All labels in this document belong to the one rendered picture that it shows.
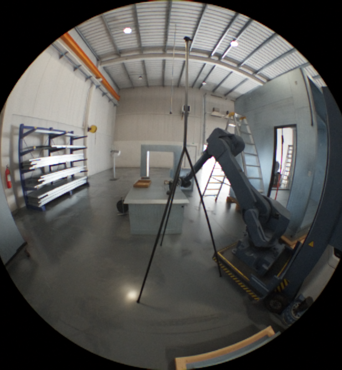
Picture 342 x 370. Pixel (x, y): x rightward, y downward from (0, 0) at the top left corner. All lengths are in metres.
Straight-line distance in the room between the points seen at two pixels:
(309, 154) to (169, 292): 2.64
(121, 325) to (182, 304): 0.62
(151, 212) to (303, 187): 2.52
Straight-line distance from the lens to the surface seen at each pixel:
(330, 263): 1.28
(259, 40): 8.95
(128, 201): 1.92
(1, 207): 2.23
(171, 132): 11.69
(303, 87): 2.78
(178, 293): 1.50
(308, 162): 2.39
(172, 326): 1.36
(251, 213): 1.26
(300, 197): 2.44
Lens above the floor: 1.33
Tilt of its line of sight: 14 degrees down
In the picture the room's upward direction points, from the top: 3 degrees clockwise
